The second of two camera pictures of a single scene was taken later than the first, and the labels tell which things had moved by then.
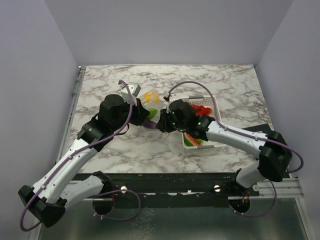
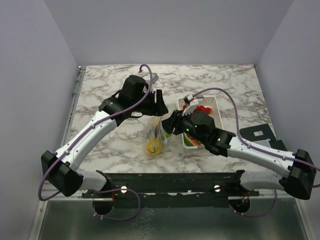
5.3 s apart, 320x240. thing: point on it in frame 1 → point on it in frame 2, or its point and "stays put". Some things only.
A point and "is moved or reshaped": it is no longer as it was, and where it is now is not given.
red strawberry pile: [201, 110] stays put
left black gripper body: [136, 118] → [149, 107]
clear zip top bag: [152, 101] is moved or reshaped
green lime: [153, 111] is moved or reshaped
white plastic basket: [209, 101] stays put
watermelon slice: [188, 140] stays put
